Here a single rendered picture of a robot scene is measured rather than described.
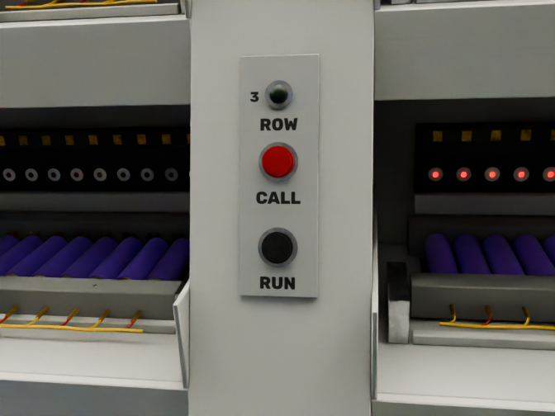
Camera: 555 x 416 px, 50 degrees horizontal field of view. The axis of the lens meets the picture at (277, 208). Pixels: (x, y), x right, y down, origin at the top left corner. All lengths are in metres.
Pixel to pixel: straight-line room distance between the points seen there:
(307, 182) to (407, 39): 0.09
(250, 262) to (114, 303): 0.11
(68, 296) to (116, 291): 0.03
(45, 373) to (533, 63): 0.30
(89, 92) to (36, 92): 0.03
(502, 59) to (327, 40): 0.09
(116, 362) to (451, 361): 0.19
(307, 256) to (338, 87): 0.09
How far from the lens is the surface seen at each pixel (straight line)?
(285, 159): 0.30
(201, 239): 0.31
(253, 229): 0.30
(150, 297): 0.37
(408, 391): 0.32
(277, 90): 0.30
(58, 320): 0.40
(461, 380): 0.33
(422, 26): 0.32
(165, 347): 0.36
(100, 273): 0.42
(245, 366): 0.32
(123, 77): 0.34
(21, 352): 0.39
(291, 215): 0.30
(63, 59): 0.36
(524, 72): 0.33
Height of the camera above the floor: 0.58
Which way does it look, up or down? level
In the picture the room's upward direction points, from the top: straight up
